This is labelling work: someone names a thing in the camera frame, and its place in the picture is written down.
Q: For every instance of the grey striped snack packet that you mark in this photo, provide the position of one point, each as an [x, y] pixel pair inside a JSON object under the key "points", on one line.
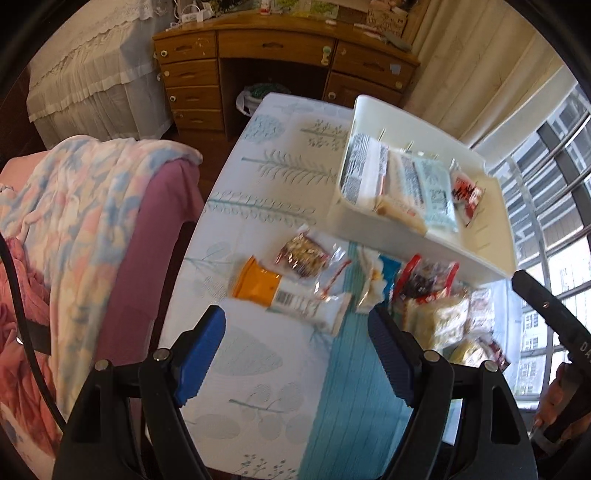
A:
{"points": [[362, 170]]}

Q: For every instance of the blue and white snack packet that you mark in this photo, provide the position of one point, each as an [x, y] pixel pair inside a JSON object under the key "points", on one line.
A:
{"points": [[374, 277]]}

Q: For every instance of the white power strip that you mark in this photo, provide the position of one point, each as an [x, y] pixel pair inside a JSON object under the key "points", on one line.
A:
{"points": [[194, 16]]}

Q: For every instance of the person's right hand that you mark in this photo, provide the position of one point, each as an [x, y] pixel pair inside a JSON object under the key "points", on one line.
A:
{"points": [[551, 401]]}

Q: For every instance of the salmon pink cloth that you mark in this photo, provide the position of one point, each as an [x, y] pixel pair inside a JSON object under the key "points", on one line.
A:
{"points": [[23, 332]]}

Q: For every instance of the trash bin with plastic bag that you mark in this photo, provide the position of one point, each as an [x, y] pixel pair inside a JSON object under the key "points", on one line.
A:
{"points": [[258, 92]]}

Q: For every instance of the pink sofa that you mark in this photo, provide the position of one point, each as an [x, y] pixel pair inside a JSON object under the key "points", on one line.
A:
{"points": [[157, 230]]}

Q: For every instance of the white bottle with red label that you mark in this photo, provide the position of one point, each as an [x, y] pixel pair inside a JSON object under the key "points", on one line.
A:
{"points": [[266, 5]]}

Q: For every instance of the pink and white snack packet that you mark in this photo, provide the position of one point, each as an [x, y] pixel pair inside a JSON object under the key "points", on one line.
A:
{"points": [[480, 309]]}

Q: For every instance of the orange and white snack packet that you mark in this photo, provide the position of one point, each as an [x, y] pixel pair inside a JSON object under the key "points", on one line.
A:
{"points": [[258, 281]]}

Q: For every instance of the white lace bed cover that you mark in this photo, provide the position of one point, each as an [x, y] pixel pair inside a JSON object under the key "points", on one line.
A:
{"points": [[92, 69]]}

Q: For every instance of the pale blue snack packet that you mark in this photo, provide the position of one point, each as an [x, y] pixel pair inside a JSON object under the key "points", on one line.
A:
{"points": [[436, 198]]}

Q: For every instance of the clear red-striped wrapper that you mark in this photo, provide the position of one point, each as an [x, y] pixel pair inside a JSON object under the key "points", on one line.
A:
{"points": [[332, 277]]}

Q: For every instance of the yellow and red snack packet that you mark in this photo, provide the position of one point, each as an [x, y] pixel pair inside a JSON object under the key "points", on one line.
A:
{"points": [[471, 350]]}

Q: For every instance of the white drawer lock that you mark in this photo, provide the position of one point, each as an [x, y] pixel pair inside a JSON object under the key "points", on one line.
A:
{"points": [[325, 55]]}

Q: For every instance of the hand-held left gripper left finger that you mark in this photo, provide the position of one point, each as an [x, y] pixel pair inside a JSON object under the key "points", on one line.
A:
{"points": [[198, 355]]}

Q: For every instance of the white plastic storage bin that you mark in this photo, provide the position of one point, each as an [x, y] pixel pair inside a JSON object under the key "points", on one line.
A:
{"points": [[415, 251]]}

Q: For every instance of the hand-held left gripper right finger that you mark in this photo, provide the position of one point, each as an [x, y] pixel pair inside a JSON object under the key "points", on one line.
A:
{"points": [[388, 350]]}

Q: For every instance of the metal window grille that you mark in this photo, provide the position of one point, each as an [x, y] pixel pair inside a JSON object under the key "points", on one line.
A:
{"points": [[554, 152]]}

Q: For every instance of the clear mixed nuts packet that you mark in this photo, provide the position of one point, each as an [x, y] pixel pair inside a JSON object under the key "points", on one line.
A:
{"points": [[300, 256]]}

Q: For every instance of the red-edged dark snack packet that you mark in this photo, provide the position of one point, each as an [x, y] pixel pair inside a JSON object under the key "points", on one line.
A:
{"points": [[425, 279]]}

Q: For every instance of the red and white snack packet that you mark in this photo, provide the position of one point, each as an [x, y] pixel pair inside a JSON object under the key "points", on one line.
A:
{"points": [[466, 194]]}

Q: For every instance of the pale yellow puffed snack packet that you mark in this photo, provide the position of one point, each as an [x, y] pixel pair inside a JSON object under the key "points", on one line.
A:
{"points": [[436, 321]]}

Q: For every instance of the patterned storage box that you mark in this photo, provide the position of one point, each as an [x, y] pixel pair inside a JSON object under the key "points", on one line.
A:
{"points": [[388, 18]]}

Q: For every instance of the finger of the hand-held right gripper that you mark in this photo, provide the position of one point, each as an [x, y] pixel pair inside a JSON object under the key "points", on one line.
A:
{"points": [[545, 307]]}

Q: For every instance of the teal striped placemat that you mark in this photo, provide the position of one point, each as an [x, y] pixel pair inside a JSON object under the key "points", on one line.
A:
{"points": [[355, 392]]}

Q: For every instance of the cream snack packet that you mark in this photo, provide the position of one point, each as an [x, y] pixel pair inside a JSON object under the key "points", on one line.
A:
{"points": [[401, 214]]}

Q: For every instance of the green printed pictures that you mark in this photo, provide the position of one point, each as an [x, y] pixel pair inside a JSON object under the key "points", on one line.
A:
{"points": [[304, 7]]}

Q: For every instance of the grey pouch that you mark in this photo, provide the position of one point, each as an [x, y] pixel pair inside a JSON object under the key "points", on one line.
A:
{"points": [[397, 41]]}

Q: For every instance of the wooden desk with drawers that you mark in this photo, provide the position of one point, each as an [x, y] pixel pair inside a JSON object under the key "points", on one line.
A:
{"points": [[277, 44]]}

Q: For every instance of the cream curtain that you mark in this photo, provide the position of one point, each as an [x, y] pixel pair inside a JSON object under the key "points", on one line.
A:
{"points": [[485, 69]]}

